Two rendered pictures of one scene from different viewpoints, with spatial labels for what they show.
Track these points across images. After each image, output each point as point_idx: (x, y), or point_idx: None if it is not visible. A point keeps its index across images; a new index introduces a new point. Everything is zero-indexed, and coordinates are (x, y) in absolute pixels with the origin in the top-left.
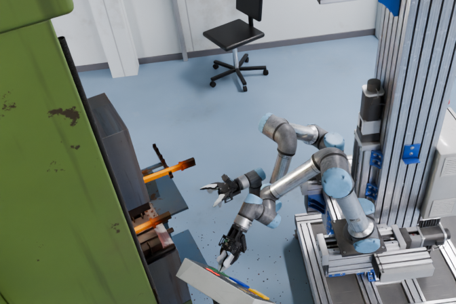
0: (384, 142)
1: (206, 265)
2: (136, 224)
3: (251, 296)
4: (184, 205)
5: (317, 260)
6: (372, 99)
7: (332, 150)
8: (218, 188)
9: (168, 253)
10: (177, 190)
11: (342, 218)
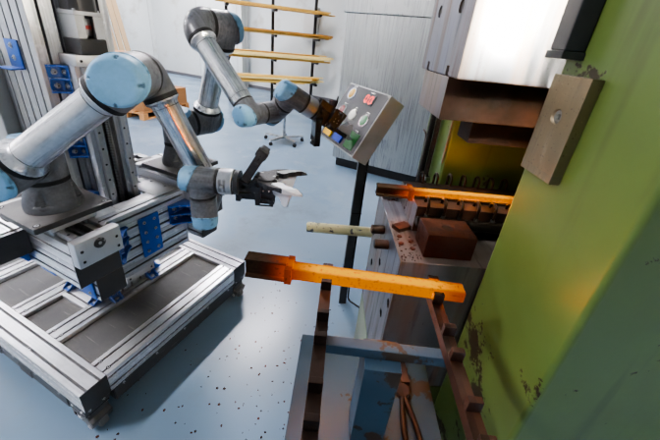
0: (107, 42)
1: (363, 132)
2: (437, 201)
3: (352, 83)
4: (307, 339)
5: (166, 308)
6: None
7: (201, 6)
8: (276, 179)
9: None
10: (295, 399)
11: (149, 195)
